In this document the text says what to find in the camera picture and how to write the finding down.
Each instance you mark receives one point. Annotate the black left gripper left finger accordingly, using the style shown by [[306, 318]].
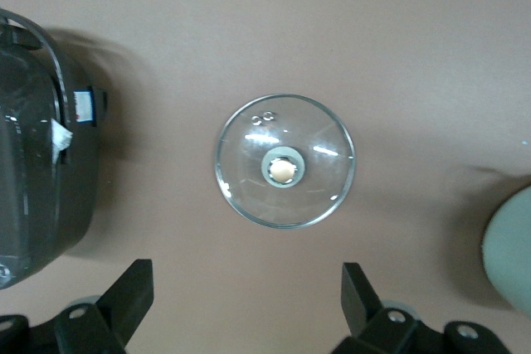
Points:
[[120, 308]]

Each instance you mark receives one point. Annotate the black rice cooker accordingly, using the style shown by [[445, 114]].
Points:
[[37, 188]]

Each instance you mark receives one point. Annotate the brown table mat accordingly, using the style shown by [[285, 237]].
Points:
[[290, 30]]

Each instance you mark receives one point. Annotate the glass pot lid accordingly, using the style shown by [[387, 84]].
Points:
[[249, 192]]

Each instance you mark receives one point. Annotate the steel cooking pot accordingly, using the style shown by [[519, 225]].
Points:
[[512, 254]]

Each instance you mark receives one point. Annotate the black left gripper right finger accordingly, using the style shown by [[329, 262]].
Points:
[[373, 321]]

